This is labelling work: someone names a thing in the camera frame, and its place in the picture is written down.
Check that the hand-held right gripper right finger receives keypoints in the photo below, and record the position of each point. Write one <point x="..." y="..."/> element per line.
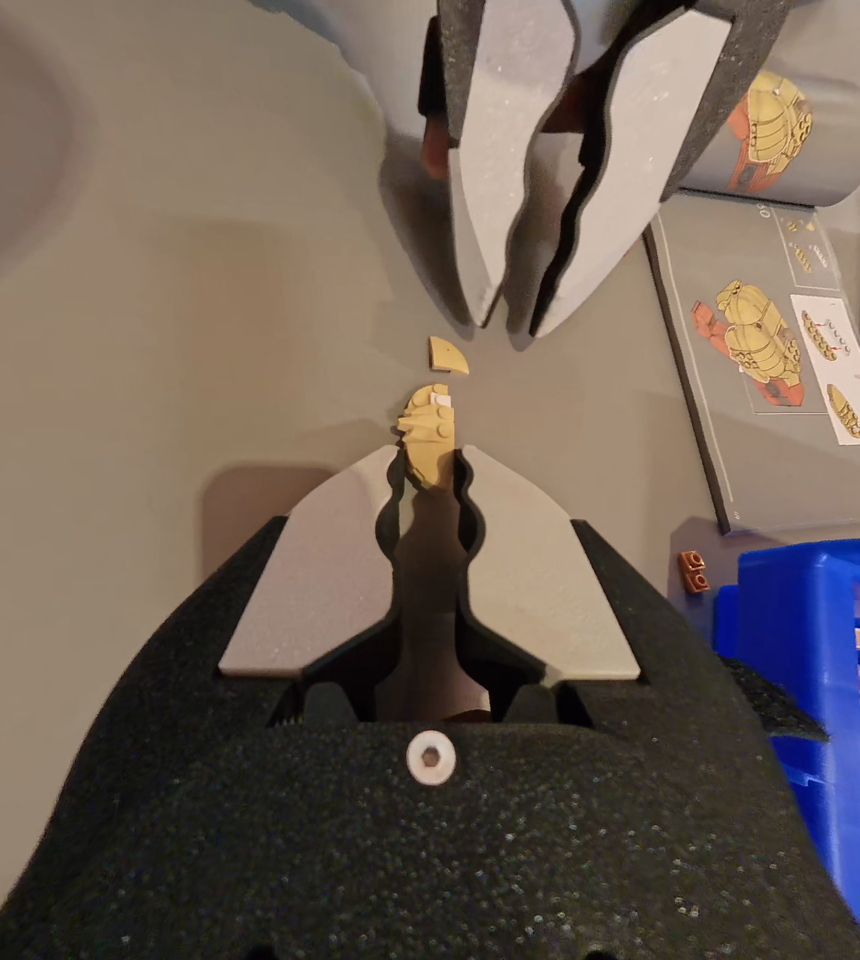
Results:
<point x="550" y="600"/>

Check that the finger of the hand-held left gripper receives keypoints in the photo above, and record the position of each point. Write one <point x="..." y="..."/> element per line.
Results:
<point x="647" y="135"/>
<point x="509" y="112"/>

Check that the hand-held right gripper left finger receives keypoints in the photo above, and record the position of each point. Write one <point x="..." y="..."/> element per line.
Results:
<point x="310" y="592"/>

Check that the tan brick assembly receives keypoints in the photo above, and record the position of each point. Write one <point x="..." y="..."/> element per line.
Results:
<point x="430" y="435"/>

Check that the tan curved brick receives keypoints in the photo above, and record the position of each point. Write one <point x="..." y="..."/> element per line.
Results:
<point x="446" y="356"/>

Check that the grey desk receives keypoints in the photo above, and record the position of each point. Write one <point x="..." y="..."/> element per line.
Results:
<point x="137" y="375"/>

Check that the person's left hand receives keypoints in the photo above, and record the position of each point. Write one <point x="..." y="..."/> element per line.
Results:
<point x="436" y="154"/>

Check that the flat brown brick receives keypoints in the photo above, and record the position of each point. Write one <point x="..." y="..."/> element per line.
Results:
<point x="692" y="571"/>

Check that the blue plastic storage bin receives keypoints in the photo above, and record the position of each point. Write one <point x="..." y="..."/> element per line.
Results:
<point x="790" y="637"/>

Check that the grey instruction booklet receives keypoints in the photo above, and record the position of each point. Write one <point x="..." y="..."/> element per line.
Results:
<point x="775" y="480"/>

